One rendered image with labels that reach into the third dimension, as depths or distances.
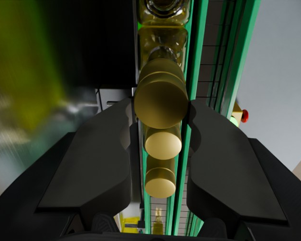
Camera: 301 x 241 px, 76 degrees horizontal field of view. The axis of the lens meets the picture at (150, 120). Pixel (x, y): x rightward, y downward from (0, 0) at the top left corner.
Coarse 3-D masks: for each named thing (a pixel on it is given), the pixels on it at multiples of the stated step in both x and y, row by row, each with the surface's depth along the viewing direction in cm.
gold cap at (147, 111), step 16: (160, 64) 13; (176, 64) 14; (144, 80) 12; (160, 80) 11; (176, 80) 11; (144, 96) 11; (160, 96) 11; (176, 96) 11; (144, 112) 12; (160, 112) 12; (176, 112) 12; (160, 128) 13
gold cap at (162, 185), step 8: (152, 160) 22; (160, 160) 22; (168, 160) 22; (152, 168) 21; (160, 168) 21; (168, 168) 21; (152, 176) 20; (160, 176) 20; (168, 176) 20; (152, 184) 20; (160, 184) 20; (168, 184) 20; (152, 192) 21; (160, 192) 21; (168, 192) 21
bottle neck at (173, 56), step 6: (156, 48) 19; (162, 48) 18; (168, 48) 19; (150, 54) 19; (156, 54) 17; (162, 54) 16; (168, 54) 17; (174, 54) 19; (150, 60) 16; (174, 60) 17
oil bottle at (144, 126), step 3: (180, 123) 27; (141, 126) 27; (144, 126) 27; (180, 126) 27; (144, 129) 26; (180, 129) 27; (144, 132) 26; (144, 135) 26; (144, 138) 27; (144, 141) 27; (144, 144) 27; (144, 147) 28; (144, 150) 28
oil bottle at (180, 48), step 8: (144, 32) 20; (152, 32) 20; (160, 32) 20; (168, 32) 20; (176, 32) 20; (184, 32) 20; (144, 40) 20; (152, 40) 19; (160, 40) 19; (168, 40) 19; (176, 40) 19; (184, 40) 20; (144, 48) 20; (152, 48) 20; (176, 48) 20; (184, 48) 20; (144, 56) 20; (176, 56) 20; (184, 56) 21; (144, 64) 21; (184, 64) 21; (184, 72) 23
